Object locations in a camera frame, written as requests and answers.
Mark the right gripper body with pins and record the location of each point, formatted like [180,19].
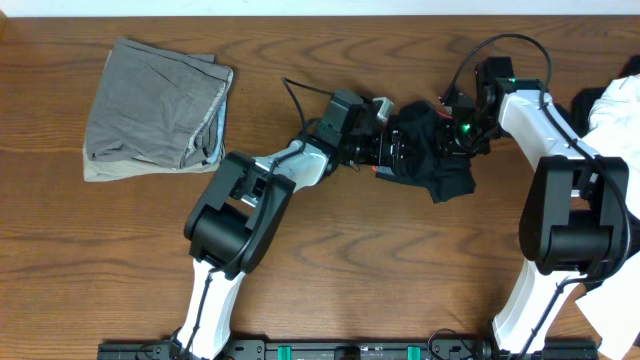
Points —
[467,137]

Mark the folded grey shorts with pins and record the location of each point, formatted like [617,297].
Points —
[156,111]

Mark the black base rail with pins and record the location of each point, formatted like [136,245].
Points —
[446,348]

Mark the black pants red waistband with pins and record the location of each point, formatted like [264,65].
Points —
[444,177]

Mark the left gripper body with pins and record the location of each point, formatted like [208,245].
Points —
[361,148]

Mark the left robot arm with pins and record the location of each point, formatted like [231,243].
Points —
[236,218]

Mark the black t-shirt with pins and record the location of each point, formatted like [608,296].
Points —
[582,103]

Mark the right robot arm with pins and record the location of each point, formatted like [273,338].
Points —
[575,226]

